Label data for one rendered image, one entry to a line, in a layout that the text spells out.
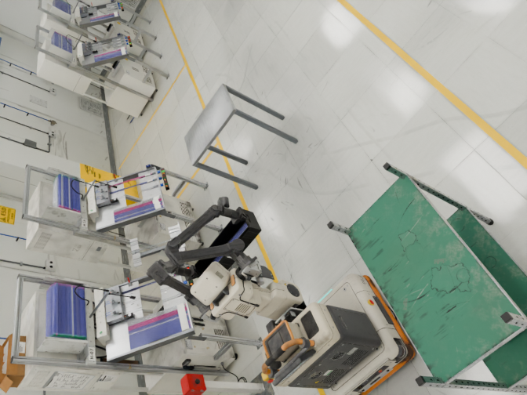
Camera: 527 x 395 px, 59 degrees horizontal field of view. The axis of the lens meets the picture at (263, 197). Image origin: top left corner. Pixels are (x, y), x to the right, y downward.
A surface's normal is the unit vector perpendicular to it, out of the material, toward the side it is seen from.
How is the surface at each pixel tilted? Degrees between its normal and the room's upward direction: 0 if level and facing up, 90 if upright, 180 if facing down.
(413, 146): 0
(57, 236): 90
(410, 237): 0
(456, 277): 0
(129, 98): 90
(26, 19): 90
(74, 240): 90
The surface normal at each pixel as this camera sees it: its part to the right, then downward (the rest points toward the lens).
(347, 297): -0.75, -0.28
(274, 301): 0.20, 0.61
